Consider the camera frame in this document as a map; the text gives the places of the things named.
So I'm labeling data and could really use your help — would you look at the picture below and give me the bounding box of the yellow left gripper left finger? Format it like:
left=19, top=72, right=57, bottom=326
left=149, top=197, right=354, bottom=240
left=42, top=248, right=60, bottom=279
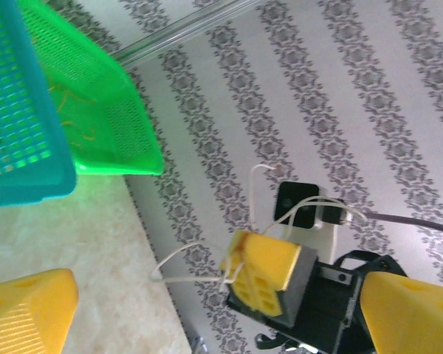
left=0, top=268, right=78, bottom=354

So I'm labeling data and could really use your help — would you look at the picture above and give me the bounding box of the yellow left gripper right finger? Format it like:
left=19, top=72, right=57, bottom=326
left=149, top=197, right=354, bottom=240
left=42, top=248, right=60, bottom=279
left=360, top=271, right=443, bottom=354

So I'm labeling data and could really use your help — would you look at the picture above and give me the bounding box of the thin orange cable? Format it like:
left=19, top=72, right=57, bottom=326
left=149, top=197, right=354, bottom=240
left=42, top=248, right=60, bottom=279
left=46, top=83, right=97, bottom=114
left=61, top=119, right=96, bottom=144

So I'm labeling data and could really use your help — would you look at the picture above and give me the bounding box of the green plastic basket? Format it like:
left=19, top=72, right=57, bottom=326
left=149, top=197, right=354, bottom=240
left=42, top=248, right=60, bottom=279
left=16, top=0, right=166, bottom=176

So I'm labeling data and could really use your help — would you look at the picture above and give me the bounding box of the teal plastic basket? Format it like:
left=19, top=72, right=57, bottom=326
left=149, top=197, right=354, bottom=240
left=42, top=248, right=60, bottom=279
left=0, top=0, right=78, bottom=209

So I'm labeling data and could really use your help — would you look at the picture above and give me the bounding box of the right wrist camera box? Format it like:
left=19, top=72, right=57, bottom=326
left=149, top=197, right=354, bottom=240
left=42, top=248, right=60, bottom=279
left=272, top=180, right=354, bottom=268

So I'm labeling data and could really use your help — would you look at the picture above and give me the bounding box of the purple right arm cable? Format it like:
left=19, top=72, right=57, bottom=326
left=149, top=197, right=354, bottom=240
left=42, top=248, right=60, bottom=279
left=365, top=212, right=443, bottom=237

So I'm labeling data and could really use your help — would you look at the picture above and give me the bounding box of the aluminium frame post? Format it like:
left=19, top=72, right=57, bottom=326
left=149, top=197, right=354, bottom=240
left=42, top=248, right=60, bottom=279
left=112, top=0, right=261, bottom=69

